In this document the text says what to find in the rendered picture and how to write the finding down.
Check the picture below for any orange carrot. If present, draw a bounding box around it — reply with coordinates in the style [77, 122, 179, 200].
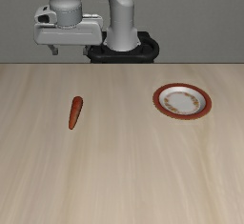
[68, 95, 84, 131]

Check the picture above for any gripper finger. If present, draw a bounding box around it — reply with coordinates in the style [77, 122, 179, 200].
[82, 45, 92, 56]
[48, 44, 59, 56]

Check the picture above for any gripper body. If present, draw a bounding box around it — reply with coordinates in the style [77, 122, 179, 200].
[33, 5, 104, 47]

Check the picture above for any red-rimmed white plate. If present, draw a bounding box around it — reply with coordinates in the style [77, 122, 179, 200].
[152, 82, 213, 121]

